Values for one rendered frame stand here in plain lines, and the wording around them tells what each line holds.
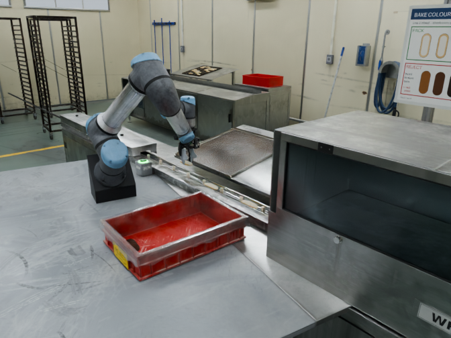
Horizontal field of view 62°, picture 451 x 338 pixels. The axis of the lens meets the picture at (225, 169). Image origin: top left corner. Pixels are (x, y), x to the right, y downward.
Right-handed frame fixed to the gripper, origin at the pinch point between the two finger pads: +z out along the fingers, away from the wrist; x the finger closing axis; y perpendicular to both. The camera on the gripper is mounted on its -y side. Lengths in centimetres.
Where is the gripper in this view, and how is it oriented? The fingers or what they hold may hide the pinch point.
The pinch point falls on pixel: (186, 161)
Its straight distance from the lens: 206.7
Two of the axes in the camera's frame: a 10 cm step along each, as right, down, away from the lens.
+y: 6.5, 2.7, -7.1
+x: 7.6, -2.1, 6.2
